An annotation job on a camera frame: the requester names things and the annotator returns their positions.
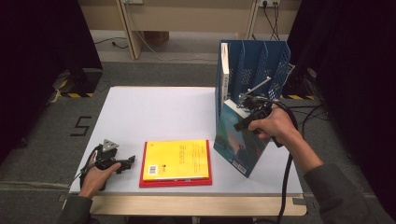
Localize thick black gripper cable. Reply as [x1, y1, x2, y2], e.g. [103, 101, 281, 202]
[269, 98, 299, 224]

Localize beige wooden furniture frame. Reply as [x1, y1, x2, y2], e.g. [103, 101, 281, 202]
[78, 0, 303, 61]

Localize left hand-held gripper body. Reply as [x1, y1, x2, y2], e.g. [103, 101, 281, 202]
[90, 138, 122, 171]

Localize red book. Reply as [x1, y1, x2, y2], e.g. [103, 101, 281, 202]
[138, 140, 214, 189]

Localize black curtain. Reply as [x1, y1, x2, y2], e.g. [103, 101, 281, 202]
[0, 0, 104, 166]
[286, 0, 396, 216]

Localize yellow book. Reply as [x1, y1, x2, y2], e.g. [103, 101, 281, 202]
[142, 139, 210, 182]

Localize white floor cable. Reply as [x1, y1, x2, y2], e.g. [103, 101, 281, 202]
[134, 31, 219, 63]

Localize blue file rack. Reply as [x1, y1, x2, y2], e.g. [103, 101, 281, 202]
[214, 39, 292, 138]

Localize black stand base striped tape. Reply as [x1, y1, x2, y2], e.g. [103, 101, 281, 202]
[279, 63, 317, 101]
[50, 66, 104, 99]

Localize teal book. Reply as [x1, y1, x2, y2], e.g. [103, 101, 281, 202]
[213, 99, 271, 179]

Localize black floor cables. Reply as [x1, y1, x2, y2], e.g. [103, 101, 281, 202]
[281, 104, 331, 132]

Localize person's right hand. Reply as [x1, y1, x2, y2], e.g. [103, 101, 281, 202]
[247, 106, 302, 147]

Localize black cables at socket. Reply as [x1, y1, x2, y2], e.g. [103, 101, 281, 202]
[262, 2, 281, 41]

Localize black floor cable with plug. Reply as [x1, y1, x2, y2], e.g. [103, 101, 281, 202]
[94, 36, 129, 50]

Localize person's left hand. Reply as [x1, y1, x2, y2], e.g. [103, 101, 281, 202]
[78, 162, 122, 199]

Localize cardboard box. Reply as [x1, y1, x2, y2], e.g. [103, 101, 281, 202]
[143, 31, 171, 47]

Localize thin gripper cable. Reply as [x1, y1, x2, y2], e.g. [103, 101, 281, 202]
[69, 146, 102, 188]

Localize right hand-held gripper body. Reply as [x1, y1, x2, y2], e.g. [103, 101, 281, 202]
[239, 77, 276, 125]

